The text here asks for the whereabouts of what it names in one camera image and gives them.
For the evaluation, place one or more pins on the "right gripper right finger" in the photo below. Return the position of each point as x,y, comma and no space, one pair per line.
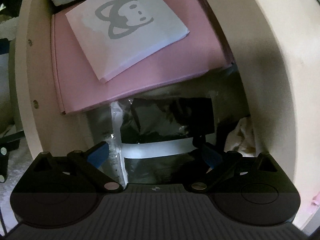
249,190

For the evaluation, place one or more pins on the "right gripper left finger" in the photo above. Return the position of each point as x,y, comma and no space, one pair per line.
55,192

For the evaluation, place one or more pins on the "black silver foil package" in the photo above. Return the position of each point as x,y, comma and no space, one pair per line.
152,139

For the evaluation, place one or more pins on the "wooden desk drawer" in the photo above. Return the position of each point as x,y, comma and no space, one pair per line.
52,105

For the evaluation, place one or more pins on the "white paper with cat drawing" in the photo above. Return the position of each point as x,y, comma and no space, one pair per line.
116,34

